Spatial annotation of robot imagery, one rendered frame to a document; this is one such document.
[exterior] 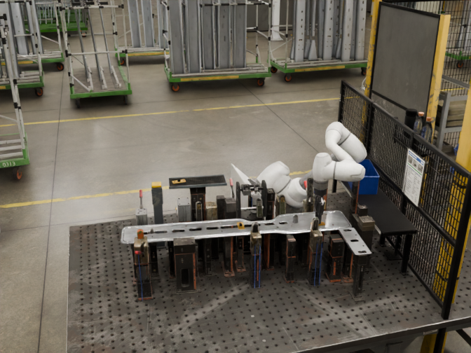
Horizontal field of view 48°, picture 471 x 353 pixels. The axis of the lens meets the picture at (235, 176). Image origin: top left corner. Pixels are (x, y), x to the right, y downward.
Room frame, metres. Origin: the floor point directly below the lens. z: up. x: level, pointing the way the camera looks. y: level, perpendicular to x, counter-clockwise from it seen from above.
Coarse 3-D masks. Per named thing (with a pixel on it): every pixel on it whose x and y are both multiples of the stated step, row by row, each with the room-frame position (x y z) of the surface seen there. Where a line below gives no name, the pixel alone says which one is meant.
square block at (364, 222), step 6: (360, 216) 2.79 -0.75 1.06; (366, 216) 2.79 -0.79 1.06; (360, 222) 2.75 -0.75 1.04; (366, 222) 2.72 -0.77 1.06; (372, 222) 2.73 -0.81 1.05; (360, 228) 2.74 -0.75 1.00; (366, 228) 2.72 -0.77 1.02; (372, 228) 2.73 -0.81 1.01; (360, 234) 2.74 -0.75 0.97; (366, 234) 2.72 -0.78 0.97; (372, 234) 2.73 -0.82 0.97; (366, 240) 2.73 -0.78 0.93; (366, 252) 2.73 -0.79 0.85; (354, 264) 2.78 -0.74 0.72; (366, 264) 2.73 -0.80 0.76; (366, 270) 2.73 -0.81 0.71
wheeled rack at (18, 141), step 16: (0, 16) 6.45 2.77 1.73; (0, 32) 6.08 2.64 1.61; (16, 80) 6.46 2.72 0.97; (16, 96) 5.92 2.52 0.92; (16, 112) 5.59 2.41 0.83; (0, 144) 6.02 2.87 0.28; (16, 144) 6.02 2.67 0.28; (0, 160) 5.53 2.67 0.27; (16, 160) 5.54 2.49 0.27; (16, 176) 5.52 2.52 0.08
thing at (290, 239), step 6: (288, 240) 2.63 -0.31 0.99; (294, 240) 2.63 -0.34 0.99; (288, 246) 2.62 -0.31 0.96; (294, 246) 2.62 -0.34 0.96; (288, 252) 2.62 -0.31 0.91; (294, 252) 2.62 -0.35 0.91; (288, 258) 2.63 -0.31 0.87; (288, 264) 2.63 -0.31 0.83; (288, 270) 2.63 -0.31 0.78; (282, 276) 2.68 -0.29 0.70; (288, 276) 2.62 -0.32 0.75; (288, 282) 2.62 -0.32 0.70; (294, 282) 2.62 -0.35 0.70
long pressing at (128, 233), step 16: (160, 224) 2.79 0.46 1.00; (176, 224) 2.80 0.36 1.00; (192, 224) 2.80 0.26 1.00; (208, 224) 2.80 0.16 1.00; (224, 224) 2.80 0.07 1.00; (288, 224) 2.80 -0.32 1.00; (304, 224) 2.80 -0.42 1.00; (336, 224) 2.80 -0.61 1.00; (128, 240) 2.61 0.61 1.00; (160, 240) 2.62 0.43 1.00
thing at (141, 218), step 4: (144, 208) 2.89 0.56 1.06; (136, 212) 2.84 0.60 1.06; (140, 212) 2.84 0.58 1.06; (144, 212) 2.84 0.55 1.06; (136, 216) 2.81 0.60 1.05; (140, 216) 2.82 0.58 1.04; (144, 216) 2.82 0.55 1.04; (136, 220) 2.81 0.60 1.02; (140, 220) 2.81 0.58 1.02; (144, 220) 2.82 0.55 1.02; (140, 224) 2.81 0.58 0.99; (144, 224) 2.82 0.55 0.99; (148, 244) 2.83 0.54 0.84
